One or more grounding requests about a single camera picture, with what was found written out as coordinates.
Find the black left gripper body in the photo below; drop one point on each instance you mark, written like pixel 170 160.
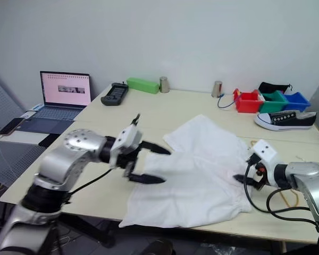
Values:
pixel 126 158

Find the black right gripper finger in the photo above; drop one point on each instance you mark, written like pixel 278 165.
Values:
pixel 243 179

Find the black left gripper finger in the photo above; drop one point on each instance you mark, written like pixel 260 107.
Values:
pixel 155 148
pixel 149 178

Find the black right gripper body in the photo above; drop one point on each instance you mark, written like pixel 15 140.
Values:
pixel 259 178

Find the white shorts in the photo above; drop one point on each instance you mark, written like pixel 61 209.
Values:
pixel 191 172

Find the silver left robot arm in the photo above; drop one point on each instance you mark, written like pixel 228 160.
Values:
pixel 58 162

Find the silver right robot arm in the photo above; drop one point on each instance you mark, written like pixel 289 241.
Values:
pixel 312 180

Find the black white canvas sneaker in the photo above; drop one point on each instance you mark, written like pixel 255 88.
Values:
pixel 287 121

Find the metal cup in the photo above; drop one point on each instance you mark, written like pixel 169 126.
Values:
pixel 164 85
pixel 217 89

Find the green rectangular box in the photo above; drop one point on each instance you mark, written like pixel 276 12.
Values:
pixel 143 85

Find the black handheld controller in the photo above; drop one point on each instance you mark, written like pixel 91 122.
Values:
pixel 114 94

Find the dark rounded shape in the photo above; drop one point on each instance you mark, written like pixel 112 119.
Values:
pixel 158 248

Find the green plastic bin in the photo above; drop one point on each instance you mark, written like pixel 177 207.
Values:
pixel 272 106

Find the red plastic bin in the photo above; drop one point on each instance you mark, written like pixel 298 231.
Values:
pixel 248 105

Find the black table leg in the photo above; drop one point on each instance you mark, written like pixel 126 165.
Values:
pixel 90 231

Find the black flat pad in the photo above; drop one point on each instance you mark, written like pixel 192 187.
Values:
pixel 49 140

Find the blue plastic bin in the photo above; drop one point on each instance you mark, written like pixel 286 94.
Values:
pixel 297 102

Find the small red yellow toy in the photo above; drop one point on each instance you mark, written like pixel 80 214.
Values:
pixel 236 93

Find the open grey laptop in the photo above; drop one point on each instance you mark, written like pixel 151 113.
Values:
pixel 65 91

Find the black cloth pouch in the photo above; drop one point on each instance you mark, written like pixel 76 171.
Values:
pixel 272 87

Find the white flat box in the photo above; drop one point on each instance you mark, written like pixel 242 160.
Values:
pixel 24 138

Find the small white charger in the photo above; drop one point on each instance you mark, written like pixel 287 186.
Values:
pixel 29 114

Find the smartphone with dark screen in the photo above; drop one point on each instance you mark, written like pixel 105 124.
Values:
pixel 10 127

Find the grey perforated panel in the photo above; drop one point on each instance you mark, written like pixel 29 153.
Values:
pixel 2 106

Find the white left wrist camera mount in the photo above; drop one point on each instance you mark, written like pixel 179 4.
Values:
pixel 129 136

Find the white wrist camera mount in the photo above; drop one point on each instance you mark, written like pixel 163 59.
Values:
pixel 129 136
pixel 265 151

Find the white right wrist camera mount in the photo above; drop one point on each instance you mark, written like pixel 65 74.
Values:
pixel 265 151

